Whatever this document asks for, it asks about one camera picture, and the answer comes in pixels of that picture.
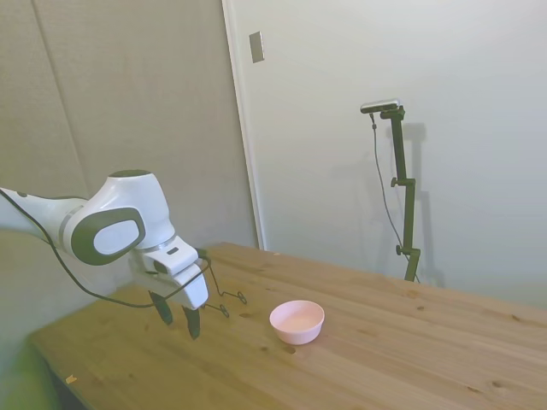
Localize dark green camera stand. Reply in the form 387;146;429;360
379;106;422;284

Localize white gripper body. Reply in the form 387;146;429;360
130;234;211;311

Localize pink bowl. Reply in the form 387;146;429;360
268;299;326;346

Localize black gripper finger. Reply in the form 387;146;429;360
179;304;203;341
148;291;174;327

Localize white door frame trim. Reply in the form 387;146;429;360
221;0;267;251

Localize black wire bowl rack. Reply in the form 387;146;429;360
199;249;249;319

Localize grey wall switch plate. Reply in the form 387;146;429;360
249;30;266;65

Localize grey camera on stand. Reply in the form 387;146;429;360
360;97;403;115

